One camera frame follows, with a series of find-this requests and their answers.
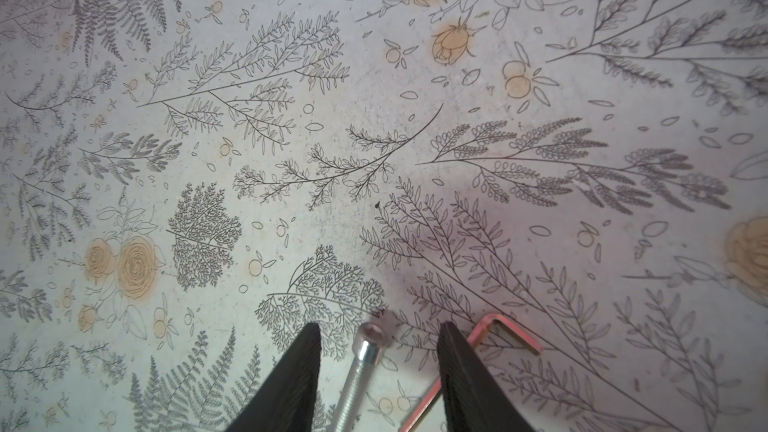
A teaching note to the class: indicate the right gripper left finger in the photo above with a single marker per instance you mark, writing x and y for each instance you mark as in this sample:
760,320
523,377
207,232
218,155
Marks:
286,400

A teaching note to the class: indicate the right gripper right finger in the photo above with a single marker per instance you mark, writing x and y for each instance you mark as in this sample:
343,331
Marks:
473,400

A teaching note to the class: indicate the red hex key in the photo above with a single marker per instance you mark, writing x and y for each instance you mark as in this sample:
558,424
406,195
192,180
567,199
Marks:
480,331

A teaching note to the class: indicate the small orange handled screwdriver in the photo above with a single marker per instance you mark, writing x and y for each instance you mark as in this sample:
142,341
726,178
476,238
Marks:
369,343

